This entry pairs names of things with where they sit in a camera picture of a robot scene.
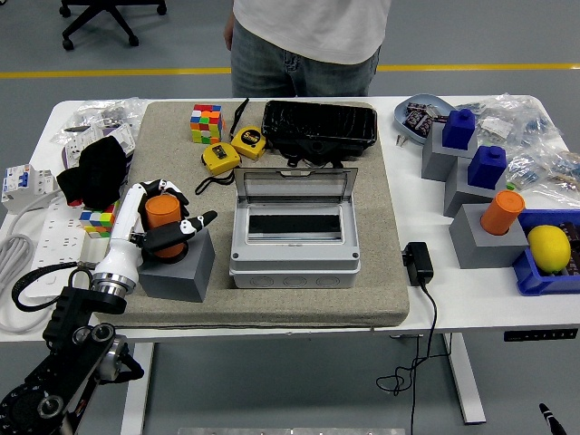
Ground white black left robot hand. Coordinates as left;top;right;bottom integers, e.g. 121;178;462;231
97;179;218;285

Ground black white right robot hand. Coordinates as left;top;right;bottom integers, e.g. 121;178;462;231
537;402;567;435

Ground person's right hand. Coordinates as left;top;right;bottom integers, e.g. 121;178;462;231
223;11;236;50

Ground orange cylinder battery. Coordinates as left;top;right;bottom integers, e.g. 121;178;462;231
143;193;188;259
479;189;527;237

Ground grey block with round hole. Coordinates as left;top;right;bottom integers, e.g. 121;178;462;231
137;226;217;304

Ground grey electrical box clear lid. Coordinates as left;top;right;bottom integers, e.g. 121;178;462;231
228;166;363;290

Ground colourful puzzle cube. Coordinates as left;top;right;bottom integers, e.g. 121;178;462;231
79;201;121;239
189;103;226;145

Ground black cloth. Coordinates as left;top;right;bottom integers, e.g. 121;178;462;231
56;136;128;210

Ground white power strip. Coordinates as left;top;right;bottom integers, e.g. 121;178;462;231
24;198;99;303

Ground person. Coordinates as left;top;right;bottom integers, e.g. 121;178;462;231
223;0;393;99

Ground black table control panel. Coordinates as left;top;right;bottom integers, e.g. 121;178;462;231
502;328;580;343

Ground white packaged part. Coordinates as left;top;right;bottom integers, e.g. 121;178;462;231
107;122;137;158

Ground white table leg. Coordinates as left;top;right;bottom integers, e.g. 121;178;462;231
441;333;488;426
120;342;158;435

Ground white circuit breaker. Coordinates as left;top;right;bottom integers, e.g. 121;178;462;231
1;163;58;214

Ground yellow tape measure round label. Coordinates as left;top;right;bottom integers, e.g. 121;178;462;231
229;125;267;160

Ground clear plastic parts bags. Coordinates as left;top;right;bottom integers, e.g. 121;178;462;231
52;97;149;149

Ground black plastic case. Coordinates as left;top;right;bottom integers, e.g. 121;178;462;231
261;99;379;172

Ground black office chair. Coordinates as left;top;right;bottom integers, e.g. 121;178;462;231
58;0;169;52

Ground blue storage bin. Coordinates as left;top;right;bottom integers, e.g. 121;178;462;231
511;208;580;298

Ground grey-brown mat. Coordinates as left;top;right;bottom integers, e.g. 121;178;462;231
97;100;411;330

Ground yellow lemon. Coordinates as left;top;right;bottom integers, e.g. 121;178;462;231
527;225;573;275

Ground grey holder block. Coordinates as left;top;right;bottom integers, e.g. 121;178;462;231
442;158;508;218
420;121;479;183
448;202;531;271

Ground blue-grey dish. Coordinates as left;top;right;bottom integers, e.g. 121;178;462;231
392;93;457;146

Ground black power adapter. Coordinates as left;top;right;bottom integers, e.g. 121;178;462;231
402;241;435;287

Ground dark wrapped packets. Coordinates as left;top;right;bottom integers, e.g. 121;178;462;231
404;101;449;137

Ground blue block with knob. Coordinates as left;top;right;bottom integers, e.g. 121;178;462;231
441;108;477;150
466;144;508;190

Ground clear bags of components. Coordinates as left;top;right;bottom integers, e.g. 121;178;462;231
457;92;580;205

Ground thin black strap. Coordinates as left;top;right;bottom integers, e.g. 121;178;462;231
228;97;251;137

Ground white wall socket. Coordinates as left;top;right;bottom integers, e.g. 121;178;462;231
61;135;94;169

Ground white power strip cable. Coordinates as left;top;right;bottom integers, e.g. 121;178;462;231
0;189;64;334

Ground yellow tape measure black strap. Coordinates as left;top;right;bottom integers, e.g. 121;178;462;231
194;141;242;196

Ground black adapter cord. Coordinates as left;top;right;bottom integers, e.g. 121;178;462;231
376;280;450;435

